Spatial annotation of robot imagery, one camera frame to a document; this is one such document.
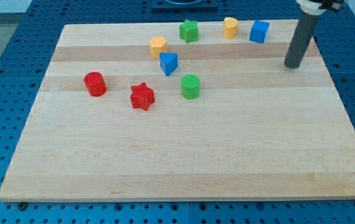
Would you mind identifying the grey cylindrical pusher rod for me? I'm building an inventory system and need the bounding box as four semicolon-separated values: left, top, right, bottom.
284;12;320;69

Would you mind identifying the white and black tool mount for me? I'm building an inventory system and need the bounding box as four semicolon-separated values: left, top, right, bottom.
296;0;346;15

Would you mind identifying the green star block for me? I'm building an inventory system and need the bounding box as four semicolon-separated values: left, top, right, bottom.
179;19;199;44

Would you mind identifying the red star block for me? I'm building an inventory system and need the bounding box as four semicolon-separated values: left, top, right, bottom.
130;82;155;111

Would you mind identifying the blue cube block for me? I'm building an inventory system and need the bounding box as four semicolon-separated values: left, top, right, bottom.
249;20;270;44

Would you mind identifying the yellow heart block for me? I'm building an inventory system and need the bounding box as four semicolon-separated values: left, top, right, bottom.
223;17;239;39

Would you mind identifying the green cylinder block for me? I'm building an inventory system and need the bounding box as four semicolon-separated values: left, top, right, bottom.
181;74;200;100

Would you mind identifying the blue triangle block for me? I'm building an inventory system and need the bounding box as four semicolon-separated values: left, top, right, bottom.
159;53;178;77

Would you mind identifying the yellow hexagon block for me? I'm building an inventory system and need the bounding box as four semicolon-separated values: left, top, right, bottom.
149;36;168;58

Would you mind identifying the wooden board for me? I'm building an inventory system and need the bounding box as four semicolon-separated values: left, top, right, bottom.
0;19;355;202

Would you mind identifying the red cylinder block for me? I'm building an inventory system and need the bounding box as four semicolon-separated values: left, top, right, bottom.
83;72;107;96

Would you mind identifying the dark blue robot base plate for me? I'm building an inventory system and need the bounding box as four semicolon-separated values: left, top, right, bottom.
150;0;219;11

